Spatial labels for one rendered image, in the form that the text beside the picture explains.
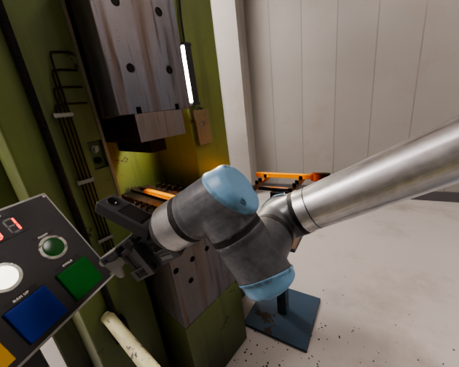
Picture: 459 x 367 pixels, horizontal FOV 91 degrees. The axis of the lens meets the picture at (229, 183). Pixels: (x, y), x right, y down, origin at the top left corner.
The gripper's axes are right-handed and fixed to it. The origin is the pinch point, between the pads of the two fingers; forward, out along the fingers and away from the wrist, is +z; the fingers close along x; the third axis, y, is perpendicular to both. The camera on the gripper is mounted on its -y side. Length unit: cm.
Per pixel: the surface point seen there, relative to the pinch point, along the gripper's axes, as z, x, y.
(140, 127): -4.2, 36.4, -26.4
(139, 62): -16, 41, -43
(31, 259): 11.1, -4.7, -8.8
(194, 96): -14, 73, -32
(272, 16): -81, 311, -104
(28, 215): 11.1, 0.5, -17.7
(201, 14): -35, 89, -62
